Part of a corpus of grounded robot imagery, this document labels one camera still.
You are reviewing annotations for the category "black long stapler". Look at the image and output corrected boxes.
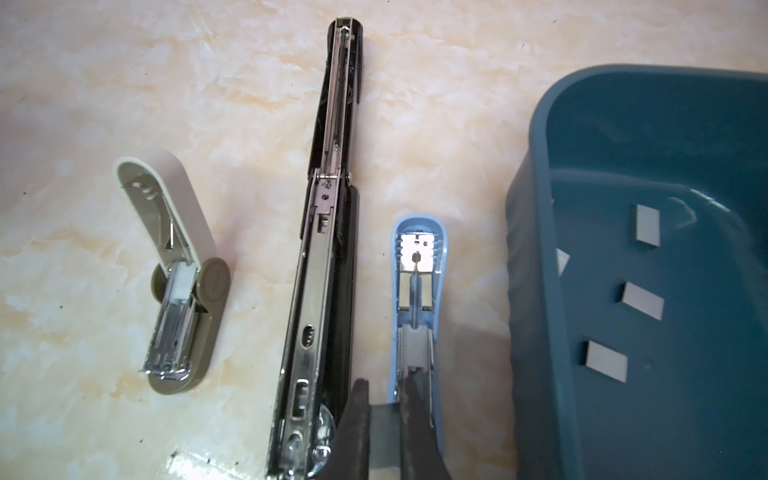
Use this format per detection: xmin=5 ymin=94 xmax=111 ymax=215
xmin=265 ymin=17 xmax=363 ymax=479

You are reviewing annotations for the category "teal plastic tray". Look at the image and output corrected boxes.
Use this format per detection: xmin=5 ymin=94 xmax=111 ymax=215
xmin=505 ymin=65 xmax=767 ymax=479

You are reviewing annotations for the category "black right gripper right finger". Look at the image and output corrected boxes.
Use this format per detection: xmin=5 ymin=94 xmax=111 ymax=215
xmin=400 ymin=374 xmax=451 ymax=480

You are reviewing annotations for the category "light blue mini stapler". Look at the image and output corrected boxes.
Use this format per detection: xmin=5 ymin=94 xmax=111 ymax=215
xmin=387 ymin=214 xmax=449 ymax=451

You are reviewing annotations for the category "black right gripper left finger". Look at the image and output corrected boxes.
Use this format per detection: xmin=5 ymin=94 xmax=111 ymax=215
xmin=318 ymin=378 xmax=371 ymax=480

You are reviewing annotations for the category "silver staple strip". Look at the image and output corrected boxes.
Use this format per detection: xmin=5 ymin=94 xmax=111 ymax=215
xmin=620 ymin=282 xmax=665 ymax=321
xmin=556 ymin=248 xmax=571 ymax=276
xmin=369 ymin=403 xmax=401 ymax=480
xmin=635 ymin=204 xmax=661 ymax=248
xmin=585 ymin=340 xmax=629 ymax=383

